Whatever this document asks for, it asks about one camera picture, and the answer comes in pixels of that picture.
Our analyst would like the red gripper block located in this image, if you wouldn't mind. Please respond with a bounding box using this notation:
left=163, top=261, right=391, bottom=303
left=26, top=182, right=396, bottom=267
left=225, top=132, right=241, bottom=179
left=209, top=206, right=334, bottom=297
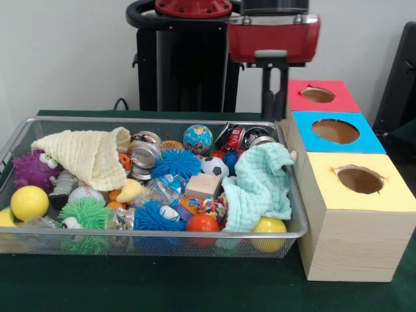
left=227, top=19, right=322, bottom=122

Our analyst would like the small multicolour knotted cloth toy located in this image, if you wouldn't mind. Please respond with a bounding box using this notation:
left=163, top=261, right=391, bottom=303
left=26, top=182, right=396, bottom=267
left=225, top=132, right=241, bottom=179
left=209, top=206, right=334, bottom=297
left=195, top=195, right=228, bottom=225

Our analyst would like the wooden box with three holes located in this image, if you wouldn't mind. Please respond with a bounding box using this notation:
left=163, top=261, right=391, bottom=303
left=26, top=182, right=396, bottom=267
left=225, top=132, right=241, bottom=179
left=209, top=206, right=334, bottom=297
left=275, top=79, right=416, bottom=283

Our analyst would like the shallow clear mesh bin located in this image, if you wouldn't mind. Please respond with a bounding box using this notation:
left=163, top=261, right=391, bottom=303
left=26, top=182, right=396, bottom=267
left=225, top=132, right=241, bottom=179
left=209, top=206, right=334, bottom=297
left=0, top=116, right=310, bottom=259

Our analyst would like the globe print ball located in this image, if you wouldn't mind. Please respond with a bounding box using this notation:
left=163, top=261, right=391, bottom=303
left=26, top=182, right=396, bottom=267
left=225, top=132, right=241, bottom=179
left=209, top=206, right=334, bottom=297
left=183, top=125, right=214, bottom=155

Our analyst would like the mint green cloth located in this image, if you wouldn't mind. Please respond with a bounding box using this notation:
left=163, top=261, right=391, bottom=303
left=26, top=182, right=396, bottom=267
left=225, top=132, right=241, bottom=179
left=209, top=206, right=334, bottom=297
left=221, top=142, right=296, bottom=233

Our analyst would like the small soccer ball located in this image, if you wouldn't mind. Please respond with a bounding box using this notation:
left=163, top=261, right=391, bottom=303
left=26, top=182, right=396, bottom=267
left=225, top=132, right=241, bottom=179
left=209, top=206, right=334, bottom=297
left=201, top=156, right=230, bottom=180

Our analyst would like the plain wooden block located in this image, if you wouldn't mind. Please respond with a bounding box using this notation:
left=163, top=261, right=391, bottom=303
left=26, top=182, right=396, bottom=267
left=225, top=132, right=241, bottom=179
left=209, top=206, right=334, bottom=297
left=185, top=173, right=223, bottom=200

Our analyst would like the blue spiky rubber ball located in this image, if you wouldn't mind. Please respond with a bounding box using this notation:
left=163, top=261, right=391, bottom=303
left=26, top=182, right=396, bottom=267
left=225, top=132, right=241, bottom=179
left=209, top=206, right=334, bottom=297
left=151, top=148, right=202, bottom=183

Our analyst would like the yellow ball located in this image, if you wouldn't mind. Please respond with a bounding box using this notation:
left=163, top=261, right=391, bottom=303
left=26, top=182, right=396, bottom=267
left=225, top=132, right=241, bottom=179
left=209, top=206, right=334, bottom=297
left=10, top=186, right=50, bottom=222
left=251, top=216, right=287, bottom=254

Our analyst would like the orange ball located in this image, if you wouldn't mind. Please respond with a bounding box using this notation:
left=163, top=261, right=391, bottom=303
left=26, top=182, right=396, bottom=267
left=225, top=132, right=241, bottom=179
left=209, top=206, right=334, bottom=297
left=186, top=213, right=220, bottom=248

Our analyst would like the cream knitted cloth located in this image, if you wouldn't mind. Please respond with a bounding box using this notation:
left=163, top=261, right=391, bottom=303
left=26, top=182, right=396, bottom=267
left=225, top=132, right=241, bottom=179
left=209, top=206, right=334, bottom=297
left=31, top=127, right=133, bottom=192

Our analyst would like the small baseball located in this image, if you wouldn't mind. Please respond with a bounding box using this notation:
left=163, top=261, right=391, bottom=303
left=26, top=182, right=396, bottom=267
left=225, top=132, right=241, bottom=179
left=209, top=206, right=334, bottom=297
left=68, top=185, right=105, bottom=205

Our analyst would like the green fuzzy toy with eyes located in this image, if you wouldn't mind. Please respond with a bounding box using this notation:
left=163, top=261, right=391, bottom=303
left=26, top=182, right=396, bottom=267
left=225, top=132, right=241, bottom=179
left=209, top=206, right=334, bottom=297
left=58, top=198, right=114, bottom=255

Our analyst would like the dark green table cloth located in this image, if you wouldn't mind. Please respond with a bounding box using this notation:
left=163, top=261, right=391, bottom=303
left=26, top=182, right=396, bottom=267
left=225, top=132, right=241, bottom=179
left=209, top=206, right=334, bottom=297
left=0, top=109, right=416, bottom=312

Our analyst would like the purple spiky toy with eyes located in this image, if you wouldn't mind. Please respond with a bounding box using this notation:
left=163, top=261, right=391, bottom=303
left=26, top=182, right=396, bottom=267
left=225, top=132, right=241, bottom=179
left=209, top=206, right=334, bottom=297
left=13, top=151, right=62, bottom=190

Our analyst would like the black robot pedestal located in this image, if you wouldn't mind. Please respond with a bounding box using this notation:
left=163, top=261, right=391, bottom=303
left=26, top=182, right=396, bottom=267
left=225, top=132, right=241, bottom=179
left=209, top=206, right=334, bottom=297
left=126, top=0, right=261, bottom=112

